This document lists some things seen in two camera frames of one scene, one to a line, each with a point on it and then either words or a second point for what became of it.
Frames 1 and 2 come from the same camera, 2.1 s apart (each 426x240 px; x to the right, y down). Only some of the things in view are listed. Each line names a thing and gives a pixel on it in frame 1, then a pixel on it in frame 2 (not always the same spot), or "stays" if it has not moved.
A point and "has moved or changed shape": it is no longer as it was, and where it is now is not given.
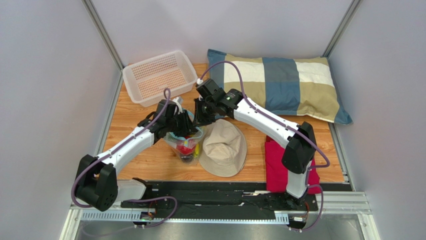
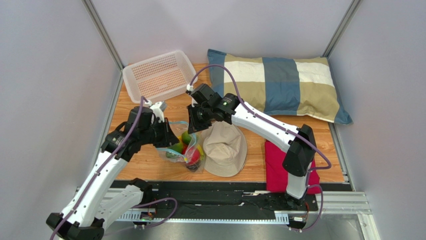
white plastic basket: x=148 y=79 stays
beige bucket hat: x=224 y=148 stays
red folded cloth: x=277 y=173 stays
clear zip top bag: x=187 y=148 has moved or changed shape
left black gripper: x=186 y=129 to x=169 y=137
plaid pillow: x=288 y=87 stays
